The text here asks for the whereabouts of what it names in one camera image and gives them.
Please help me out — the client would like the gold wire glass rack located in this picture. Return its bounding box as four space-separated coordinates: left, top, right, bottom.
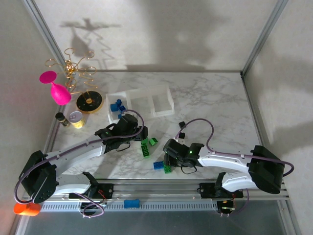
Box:
45 47 105 115

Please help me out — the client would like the aluminium back rail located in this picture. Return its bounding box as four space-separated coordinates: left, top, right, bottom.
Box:
92 69 243 73

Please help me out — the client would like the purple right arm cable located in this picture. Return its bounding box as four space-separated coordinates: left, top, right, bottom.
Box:
178 118 295 218

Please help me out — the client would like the pink wine glass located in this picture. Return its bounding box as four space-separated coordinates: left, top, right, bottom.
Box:
39 70 72 106

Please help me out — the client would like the aluminium frame post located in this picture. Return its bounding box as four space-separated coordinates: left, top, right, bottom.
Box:
22 0 65 74
240 0 290 76

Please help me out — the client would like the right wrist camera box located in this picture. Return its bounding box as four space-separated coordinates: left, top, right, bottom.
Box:
163 138 190 160

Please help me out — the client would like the yellow tin can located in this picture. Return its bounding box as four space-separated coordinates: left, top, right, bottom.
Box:
68 111 87 130

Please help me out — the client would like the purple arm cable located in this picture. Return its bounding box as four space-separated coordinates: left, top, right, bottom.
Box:
178 118 295 218
14 109 145 218

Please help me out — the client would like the long green lego brick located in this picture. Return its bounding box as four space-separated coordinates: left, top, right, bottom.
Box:
140 138 151 159

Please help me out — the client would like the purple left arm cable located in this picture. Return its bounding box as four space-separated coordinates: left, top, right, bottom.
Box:
14 109 145 218

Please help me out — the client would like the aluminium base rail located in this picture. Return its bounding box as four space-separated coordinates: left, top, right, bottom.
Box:
22 180 291 202

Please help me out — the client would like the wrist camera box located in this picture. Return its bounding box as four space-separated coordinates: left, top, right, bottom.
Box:
118 114 139 134
163 138 190 160

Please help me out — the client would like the blue bone-shaped toy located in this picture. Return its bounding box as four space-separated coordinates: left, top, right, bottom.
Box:
123 199 140 209

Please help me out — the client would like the orange cylinder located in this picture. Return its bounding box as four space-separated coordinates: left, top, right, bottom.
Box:
13 202 42 217

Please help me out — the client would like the black connector box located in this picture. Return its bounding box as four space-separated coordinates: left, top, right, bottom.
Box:
78 202 106 213
217 200 236 212

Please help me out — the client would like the clear plastic container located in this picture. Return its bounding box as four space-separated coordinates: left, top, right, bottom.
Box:
150 85 175 117
105 91 130 125
126 88 155 118

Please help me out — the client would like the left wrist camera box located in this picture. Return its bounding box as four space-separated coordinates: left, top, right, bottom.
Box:
118 114 139 134

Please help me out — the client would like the grey slotted cable duct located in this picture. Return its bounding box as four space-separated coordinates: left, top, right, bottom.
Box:
40 201 218 212

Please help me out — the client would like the small dark spice jar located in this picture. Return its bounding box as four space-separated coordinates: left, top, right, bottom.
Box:
55 112 71 128

